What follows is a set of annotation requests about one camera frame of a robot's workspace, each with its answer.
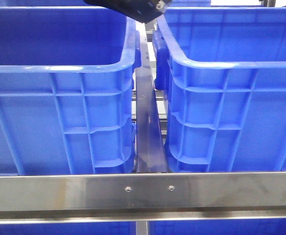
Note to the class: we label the blue plastic bin right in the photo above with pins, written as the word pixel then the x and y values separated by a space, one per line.
pixel 223 74

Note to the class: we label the blue bin far back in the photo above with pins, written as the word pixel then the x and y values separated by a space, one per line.
pixel 190 3

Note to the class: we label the steel centre divider rail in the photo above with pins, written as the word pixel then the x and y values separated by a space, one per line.
pixel 149 143

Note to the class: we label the blue plastic bin left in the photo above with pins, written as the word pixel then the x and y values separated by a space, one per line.
pixel 66 80

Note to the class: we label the blue plastic bin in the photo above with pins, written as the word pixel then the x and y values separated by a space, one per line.
pixel 66 80
pixel 223 74

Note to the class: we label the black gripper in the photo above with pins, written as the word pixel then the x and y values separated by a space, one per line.
pixel 143 11

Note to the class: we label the blue bin lower left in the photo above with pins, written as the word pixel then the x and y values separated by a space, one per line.
pixel 96 228

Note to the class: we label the stainless steel front rail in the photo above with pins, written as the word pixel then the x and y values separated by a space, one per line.
pixel 143 196

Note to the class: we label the blue bin lower right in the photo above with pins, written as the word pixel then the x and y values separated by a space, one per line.
pixel 220 227

